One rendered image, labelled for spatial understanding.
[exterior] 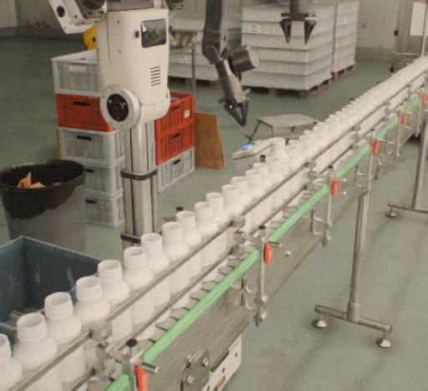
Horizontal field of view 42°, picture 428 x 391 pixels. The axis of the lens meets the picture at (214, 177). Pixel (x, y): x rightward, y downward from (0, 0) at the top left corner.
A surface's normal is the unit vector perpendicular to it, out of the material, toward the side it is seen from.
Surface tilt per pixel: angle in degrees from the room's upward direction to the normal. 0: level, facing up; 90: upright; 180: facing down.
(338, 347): 0
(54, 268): 90
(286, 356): 0
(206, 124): 103
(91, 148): 90
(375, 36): 90
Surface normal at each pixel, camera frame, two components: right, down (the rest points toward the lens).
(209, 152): -0.46, 0.44
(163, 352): 0.87, 0.17
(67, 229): 0.70, 0.30
